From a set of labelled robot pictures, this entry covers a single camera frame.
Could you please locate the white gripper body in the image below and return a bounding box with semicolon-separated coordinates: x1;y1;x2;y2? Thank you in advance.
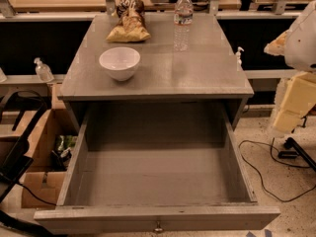
284;1;316;72

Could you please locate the grey wooden cabinet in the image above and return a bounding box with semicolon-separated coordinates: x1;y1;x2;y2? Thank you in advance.
58;13;253;125

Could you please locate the metal drawer knob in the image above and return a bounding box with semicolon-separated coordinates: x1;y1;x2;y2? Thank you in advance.
153;221;164;234

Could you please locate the yellow brown chip bag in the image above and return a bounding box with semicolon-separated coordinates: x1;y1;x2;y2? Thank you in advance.
107;0;150;42

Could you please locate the white ceramic bowl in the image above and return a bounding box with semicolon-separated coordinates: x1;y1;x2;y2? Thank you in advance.
99;47;140;81

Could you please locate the brown cardboard box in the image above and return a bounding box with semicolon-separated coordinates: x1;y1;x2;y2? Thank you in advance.
0;82;80;210

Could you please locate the small white pump bottle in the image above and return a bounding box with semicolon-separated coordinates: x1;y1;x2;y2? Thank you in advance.
235;46;244;70

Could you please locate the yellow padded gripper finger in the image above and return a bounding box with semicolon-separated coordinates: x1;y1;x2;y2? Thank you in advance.
264;31;287;56
272;72;316;133

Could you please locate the clear soap dispenser bottle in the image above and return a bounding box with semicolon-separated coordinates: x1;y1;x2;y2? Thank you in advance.
34;57;54;83

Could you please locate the open grey top drawer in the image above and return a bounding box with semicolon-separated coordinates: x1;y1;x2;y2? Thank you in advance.
35;102;279;234

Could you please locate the clear plastic water bottle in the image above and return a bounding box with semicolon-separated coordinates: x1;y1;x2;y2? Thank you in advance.
174;0;194;51

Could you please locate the black chair frame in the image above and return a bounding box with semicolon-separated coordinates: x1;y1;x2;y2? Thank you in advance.
0;90;47;202

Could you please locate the black floor cable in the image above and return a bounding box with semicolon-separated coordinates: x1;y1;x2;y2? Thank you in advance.
238;138;316;203

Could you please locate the black floor stand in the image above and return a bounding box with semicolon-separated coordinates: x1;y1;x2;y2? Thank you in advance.
277;137;316;172

